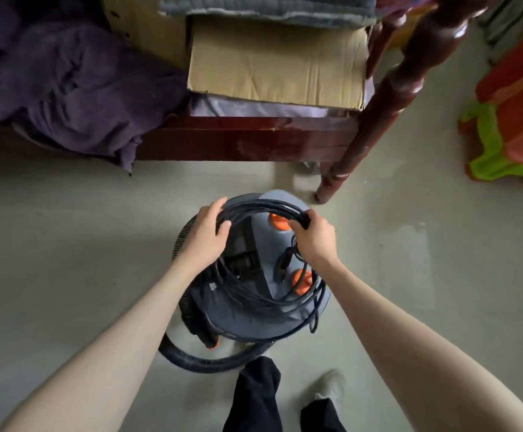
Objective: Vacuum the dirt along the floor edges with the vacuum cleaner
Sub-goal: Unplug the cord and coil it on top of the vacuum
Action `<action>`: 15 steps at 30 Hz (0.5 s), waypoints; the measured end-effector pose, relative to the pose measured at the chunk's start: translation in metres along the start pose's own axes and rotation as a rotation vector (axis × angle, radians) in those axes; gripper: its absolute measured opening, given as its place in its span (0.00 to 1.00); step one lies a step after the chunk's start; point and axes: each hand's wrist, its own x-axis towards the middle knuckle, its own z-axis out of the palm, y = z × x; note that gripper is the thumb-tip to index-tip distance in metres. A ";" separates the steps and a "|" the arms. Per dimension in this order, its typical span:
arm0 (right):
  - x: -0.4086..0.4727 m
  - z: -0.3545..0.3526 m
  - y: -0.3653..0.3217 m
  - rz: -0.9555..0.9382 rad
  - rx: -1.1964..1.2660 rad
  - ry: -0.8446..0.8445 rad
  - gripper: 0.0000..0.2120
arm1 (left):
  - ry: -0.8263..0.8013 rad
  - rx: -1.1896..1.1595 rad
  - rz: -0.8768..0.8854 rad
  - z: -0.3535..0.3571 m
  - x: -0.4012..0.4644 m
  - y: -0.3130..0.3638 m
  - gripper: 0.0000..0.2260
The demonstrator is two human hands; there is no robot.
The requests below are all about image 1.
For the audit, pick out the green plastic stool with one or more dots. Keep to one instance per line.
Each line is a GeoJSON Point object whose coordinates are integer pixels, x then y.
{"type": "Point", "coordinates": [486, 143]}

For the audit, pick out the person's right hand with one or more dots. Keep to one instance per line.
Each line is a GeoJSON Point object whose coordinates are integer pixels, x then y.
{"type": "Point", "coordinates": [317, 240]}

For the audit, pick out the person's right shoe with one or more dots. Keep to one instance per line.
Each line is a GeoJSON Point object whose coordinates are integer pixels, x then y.
{"type": "Point", "coordinates": [331, 386]}

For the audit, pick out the black trousers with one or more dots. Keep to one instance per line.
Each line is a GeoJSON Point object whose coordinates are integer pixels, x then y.
{"type": "Point", "coordinates": [257, 395]}

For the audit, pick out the person's left forearm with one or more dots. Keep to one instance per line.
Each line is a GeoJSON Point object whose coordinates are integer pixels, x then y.
{"type": "Point", "coordinates": [104, 359]}

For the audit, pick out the grey cushion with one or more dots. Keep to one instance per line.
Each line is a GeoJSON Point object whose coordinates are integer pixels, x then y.
{"type": "Point", "coordinates": [270, 8]}

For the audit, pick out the grey vacuum cleaner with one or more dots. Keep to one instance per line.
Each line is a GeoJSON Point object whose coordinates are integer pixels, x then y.
{"type": "Point", "coordinates": [261, 274]}

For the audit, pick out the dark purple cloth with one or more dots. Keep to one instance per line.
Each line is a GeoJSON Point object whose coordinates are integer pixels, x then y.
{"type": "Point", "coordinates": [63, 85]}

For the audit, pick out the brown cardboard box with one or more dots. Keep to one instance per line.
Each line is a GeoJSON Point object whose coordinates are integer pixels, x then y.
{"type": "Point", "coordinates": [149, 26]}

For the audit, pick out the person's right forearm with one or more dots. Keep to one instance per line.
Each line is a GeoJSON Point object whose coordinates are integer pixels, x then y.
{"type": "Point", "coordinates": [423, 350]}

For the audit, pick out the person's left hand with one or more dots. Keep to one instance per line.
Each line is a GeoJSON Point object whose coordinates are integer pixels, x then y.
{"type": "Point", "coordinates": [203, 242]}

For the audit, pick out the flat cardboard sheet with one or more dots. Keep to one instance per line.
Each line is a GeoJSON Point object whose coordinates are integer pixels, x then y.
{"type": "Point", "coordinates": [279, 62]}

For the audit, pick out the orange plastic stool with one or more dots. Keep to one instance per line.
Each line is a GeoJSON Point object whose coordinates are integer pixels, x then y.
{"type": "Point", "coordinates": [522, 107]}

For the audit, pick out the red wooden bed frame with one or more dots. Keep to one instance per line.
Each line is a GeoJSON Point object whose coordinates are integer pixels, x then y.
{"type": "Point", "coordinates": [378, 94]}

